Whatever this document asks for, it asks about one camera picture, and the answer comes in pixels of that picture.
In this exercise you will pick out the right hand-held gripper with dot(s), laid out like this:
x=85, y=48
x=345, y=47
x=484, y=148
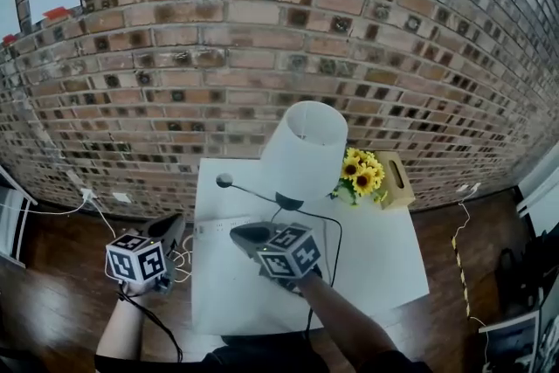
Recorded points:
x=292, y=253

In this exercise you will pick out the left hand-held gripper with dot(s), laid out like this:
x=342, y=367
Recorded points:
x=135, y=262

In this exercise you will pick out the white power strip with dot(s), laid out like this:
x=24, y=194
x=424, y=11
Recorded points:
x=214, y=227

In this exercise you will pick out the white table lamp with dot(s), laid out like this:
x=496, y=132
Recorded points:
x=301, y=170

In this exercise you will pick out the person's right forearm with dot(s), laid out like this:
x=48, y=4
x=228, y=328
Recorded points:
x=345, y=319

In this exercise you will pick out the person's left forearm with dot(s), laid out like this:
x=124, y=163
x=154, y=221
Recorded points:
x=118, y=323

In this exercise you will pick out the white square table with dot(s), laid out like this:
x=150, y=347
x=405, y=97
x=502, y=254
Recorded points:
x=371, y=266

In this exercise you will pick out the yellow artificial sunflower bouquet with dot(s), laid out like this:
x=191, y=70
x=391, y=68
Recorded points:
x=362, y=179

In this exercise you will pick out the person's black clothing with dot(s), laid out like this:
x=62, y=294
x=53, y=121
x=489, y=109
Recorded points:
x=262, y=356

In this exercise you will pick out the wooden tissue box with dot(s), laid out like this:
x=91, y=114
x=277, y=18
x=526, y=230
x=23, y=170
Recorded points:
x=397, y=183

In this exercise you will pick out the white metal shelf rack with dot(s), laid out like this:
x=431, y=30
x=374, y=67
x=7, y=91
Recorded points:
x=8, y=223

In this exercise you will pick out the yellow black striped tape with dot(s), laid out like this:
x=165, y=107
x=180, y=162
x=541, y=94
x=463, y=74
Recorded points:
x=460, y=271

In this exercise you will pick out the black office chair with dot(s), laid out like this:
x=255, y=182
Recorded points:
x=515, y=271

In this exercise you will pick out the white wall plate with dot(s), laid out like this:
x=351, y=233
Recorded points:
x=122, y=197

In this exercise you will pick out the white wall plug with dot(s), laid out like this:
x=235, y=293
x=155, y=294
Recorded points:
x=87, y=193

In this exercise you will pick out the white wall charger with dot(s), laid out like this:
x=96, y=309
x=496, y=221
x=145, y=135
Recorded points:
x=474, y=188

